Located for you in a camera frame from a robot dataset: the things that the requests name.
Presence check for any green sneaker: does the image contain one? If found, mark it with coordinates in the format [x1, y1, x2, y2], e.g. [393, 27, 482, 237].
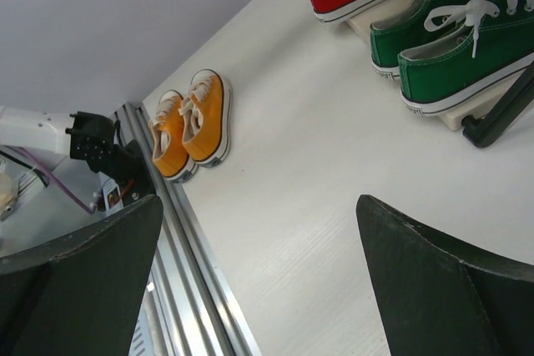
[370, 0, 470, 80]
[398, 0, 533, 116]

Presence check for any orange sneaker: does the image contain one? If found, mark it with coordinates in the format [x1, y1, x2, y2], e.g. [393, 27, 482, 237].
[148, 90, 198, 183]
[179, 69, 233, 168]

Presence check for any orange sneaker upper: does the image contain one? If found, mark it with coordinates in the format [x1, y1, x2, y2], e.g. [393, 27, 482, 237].
[179, 69, 233, 168]

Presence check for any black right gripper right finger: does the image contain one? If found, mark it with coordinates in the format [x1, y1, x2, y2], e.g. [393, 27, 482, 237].
[356, 194, 533, 355]

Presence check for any aluminium mounting rail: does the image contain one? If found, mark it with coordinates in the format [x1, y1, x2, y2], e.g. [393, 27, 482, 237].
[114, 103, 261, 355]

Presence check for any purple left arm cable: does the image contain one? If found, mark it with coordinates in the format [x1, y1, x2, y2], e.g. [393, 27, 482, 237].
[8, 145, 99, 215]

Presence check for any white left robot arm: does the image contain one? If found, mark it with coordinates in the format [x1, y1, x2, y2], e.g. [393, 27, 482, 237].
[1, 107, 144, 183]

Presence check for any beige three-tier shoe shelf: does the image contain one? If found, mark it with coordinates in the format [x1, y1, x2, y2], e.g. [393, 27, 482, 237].
[345, 0, 534, 149]

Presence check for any orange sneaker lower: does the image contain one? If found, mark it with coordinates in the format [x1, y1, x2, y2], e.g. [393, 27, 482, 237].
[148, 90, 198, 183]

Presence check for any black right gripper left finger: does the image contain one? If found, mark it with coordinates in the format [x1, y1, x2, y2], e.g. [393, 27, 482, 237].
[1, 195, 163, 355]

